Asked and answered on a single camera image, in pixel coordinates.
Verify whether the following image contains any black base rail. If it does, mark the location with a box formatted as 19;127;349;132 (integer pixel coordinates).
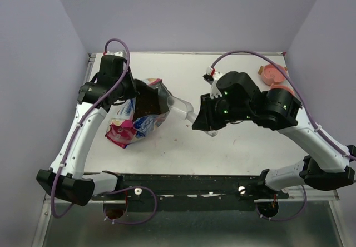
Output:
92;174;289;212

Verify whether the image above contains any cat food bag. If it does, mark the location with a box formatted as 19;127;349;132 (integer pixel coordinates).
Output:
105;78;172;149

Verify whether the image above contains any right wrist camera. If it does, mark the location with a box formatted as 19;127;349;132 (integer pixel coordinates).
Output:
203;67;223;99

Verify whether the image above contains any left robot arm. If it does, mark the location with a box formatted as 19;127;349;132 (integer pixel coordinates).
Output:
36;51;138;206

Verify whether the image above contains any aluminium frame rail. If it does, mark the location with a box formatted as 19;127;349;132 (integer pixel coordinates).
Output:
44;187;340;203

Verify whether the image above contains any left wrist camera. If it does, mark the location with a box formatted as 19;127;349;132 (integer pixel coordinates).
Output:
103;50;127;59

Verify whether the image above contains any clear plastic scoop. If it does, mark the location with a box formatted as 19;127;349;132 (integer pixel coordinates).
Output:
167;95;217;137

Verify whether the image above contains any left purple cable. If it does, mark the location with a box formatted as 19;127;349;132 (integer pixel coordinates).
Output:
51;38;131;219

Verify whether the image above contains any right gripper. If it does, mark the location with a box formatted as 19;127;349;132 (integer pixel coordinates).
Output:
192;92;252;132

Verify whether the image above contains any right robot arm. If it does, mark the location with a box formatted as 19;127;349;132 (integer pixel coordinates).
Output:
192;69;355;198

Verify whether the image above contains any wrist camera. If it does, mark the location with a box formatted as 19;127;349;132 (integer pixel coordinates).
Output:
103;50;127;59
203;67;223;99

